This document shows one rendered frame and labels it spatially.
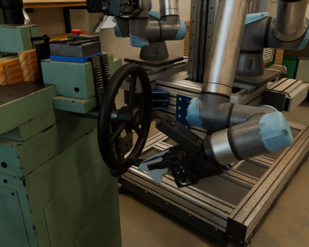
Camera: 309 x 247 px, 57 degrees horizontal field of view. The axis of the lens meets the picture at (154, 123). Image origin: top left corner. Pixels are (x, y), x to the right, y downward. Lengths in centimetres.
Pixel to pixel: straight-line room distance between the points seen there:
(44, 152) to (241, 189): 105
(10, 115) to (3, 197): 25
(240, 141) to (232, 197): 91
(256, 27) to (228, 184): 80
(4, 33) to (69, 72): 24
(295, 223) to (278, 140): 122
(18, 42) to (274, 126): 67
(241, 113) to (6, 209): 65
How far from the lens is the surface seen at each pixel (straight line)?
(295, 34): 113
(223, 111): 70
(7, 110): 68
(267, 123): 59
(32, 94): 73
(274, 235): 167
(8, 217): 89
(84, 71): 72
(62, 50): 76
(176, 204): 149
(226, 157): 61
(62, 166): 86
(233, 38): 75
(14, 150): 72
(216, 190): 152
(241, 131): 60
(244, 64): 119
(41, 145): 77
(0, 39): 92
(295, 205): 191
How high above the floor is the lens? 111
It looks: 24 degrees down
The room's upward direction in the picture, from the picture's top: straight up
